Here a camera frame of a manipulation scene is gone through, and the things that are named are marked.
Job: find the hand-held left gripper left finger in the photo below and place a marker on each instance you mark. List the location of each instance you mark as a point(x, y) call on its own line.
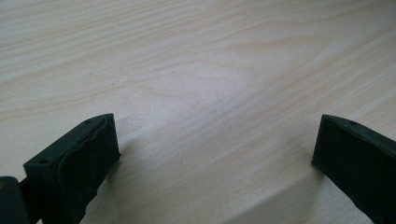
point(77, 168)

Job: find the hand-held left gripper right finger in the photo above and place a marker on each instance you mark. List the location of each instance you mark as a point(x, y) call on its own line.
point(358, 165)

